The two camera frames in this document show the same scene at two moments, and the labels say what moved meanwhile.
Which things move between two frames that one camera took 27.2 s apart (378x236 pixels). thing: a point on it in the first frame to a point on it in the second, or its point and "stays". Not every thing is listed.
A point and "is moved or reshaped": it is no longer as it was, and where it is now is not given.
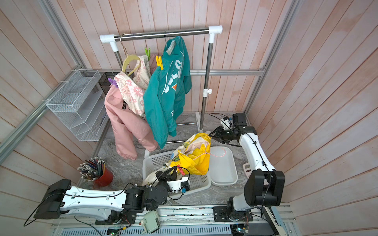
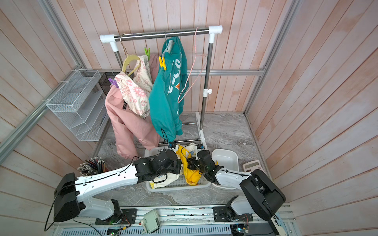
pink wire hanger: [218, 156] to [178, 101]
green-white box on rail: [150, 222] stays
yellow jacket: [196, 162] is moved or reshaped
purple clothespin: [112, 81] stays
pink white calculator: [247, 169] stays
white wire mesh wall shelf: [81, 103] stays
